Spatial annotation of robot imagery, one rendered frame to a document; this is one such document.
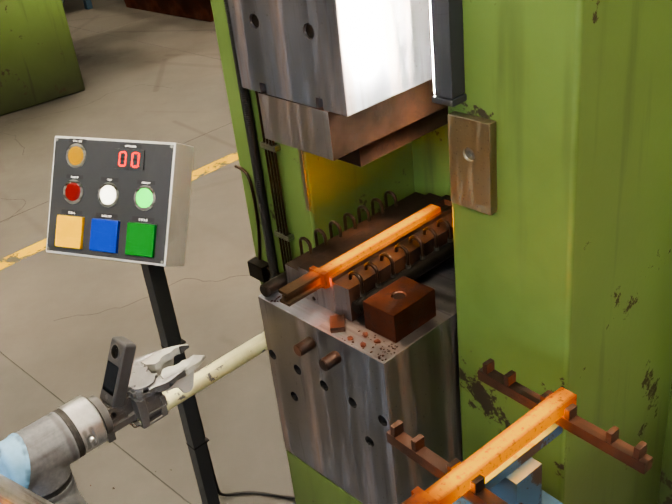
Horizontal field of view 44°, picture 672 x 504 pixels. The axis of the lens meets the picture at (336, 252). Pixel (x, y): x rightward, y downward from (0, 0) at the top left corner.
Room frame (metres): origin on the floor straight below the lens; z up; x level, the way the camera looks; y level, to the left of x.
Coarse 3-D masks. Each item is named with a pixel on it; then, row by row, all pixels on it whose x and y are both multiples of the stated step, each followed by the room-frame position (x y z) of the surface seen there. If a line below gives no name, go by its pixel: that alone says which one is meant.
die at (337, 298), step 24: (384, 216) 1.72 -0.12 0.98; (408, 216) 1.67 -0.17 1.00; (432, 216) 1.66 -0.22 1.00; (336, 240) 1.64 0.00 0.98; (360, 240) 1.61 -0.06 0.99; (408, 240) 1.58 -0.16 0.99; (432, 240) 1.57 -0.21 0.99; (288, 264) 1.56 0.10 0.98; (312, 264) 1.53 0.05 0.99; (360, 264) 1.50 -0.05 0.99; (384, 264) 1.49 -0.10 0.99; (336, 288) 1.44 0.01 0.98; (336, 312) 1.44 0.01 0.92
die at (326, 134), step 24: (264, 96) 1.55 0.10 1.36; (408, 96) 1.54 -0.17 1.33; (264, 120) 1.56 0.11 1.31; (288, 120) 1.50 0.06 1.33; (312, 120) 1.44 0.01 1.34; (336, 120) 1.42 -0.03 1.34; (360, 120) 1.46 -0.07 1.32; (384, 120) 1.50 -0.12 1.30; (408, 120) 1.54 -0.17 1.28; (288, 144) 1.51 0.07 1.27; (312, 144) 1.45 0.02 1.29; (336, 144) 1.42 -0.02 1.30; (360, 144) 1.45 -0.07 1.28
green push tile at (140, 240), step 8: (128, 224) 1.73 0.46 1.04; (136, 224) 1.72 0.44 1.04; (144, 224) 1.71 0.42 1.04; (152, 224) 1.70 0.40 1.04; (128, 232) 1.72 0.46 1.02; (136, 232) 1.71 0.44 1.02; (144, 232) 1.70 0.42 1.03; (152, 232) 1.69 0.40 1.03; (128, 240) 1.71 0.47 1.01; (136, 240) 1.70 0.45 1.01; (144, 240) 1.69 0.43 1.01; (152, 240) 1.68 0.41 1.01; (128, 248) 1.70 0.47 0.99; (136, 248) 1.69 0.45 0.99; (144, 248) 1.68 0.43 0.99; (152, 248) 1.68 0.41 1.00; (144, 256) 1.68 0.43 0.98; (152, 256) 1.67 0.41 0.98
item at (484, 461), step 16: (544, 400) 1.00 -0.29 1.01; (560, 400) 0.99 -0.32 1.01; (528, 416) 0.97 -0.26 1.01; (544, 416) 0.96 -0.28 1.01; (560, 416) 0.98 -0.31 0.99; (512, 432) 0.94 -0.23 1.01; (528, 432) 0.93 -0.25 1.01; (480, 448) 0.91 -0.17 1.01; (496, 448) 0.91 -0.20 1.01; (512, 448) 0.91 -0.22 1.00; (464, 464) 0.88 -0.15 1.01; (480, 464) 0.88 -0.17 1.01; (496, 464) 0.89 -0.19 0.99; (448, 480) 0.86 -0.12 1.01; (464, 480) 0.85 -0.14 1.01; (416, 496) 0.83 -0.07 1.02; (432, 496) 0.83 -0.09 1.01; (448, 496) 0.83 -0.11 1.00
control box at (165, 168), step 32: (64, 160) 1.88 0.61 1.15; (96, 160) 1.84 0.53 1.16; (128, 160) 1.80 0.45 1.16; (160, 160) 1.77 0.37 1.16; (192, 160) 1.82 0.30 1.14; (64, 192) 1.84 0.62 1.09; (96, 192) 1.81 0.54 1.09; (128, 192) 1.77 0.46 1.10; (160, 192) 1.74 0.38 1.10; (160, 224) 1.70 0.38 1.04; (96, 256) 1.73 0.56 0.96; (128, 256) 1.70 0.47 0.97; (160, 256) 1.67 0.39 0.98
